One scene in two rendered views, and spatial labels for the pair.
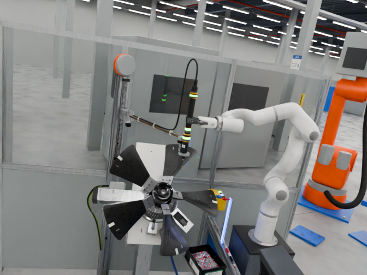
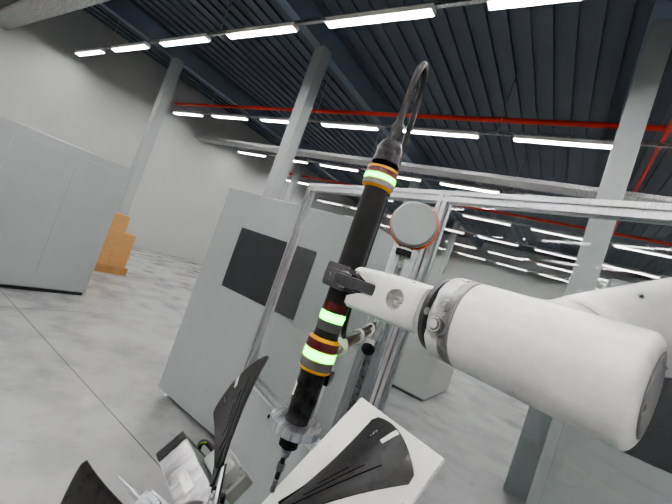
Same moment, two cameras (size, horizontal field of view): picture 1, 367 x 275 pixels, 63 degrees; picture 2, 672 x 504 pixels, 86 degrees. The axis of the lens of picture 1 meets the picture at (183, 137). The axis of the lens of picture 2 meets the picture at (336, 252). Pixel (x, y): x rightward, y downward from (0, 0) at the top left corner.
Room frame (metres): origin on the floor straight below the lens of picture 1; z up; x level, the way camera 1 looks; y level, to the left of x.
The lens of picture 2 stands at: (1.43, -0.43, 1.67)
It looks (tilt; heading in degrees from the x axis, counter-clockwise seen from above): 2 degrees up; 62
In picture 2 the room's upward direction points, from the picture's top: 19 degrees clockwise
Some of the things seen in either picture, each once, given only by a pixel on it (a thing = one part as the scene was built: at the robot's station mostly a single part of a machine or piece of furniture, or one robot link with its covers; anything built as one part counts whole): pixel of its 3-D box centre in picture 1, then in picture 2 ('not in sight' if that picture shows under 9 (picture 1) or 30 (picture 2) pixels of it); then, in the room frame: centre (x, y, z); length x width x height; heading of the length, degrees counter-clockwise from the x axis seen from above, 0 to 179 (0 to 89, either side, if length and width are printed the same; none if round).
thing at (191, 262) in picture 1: (204, 261); not in sight; (1.55, -0.24, 0.84); 0.22 x 0.17 x 0.07; 27
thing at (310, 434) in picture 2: (183, 145); (307, 391); (1.68, -0.01, 1.50); 0.09 x 0.07 x 0.10; 46
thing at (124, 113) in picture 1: (126, 114); (377, 326); (2.11, 0.43, 1.54); 0.10 x 0.07 x 0.08; 46
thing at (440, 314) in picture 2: (218, 123); (457, 321); (1.71, -0.19, 1.66); 0.09 x 0.03 x 0.08; 11
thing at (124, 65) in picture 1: (124, 65); (414, 225); (2.18, 0.50, 1.88); 0.17 x 0.15 x 0.16; 101
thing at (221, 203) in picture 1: (215, 200); not in sight; (2.04, -0.31, 1.02); 0.16 x 0.10 x 0.11; 11
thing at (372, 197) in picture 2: (190, 115); (350, 262); (1.68, -0.02, 1.68); 0.03 x 0.03 x 0.21
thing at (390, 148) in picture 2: (189, 120); (344, 282); (1.68, -0.02, 1.65); 0.04 x 0.04 x 0.46
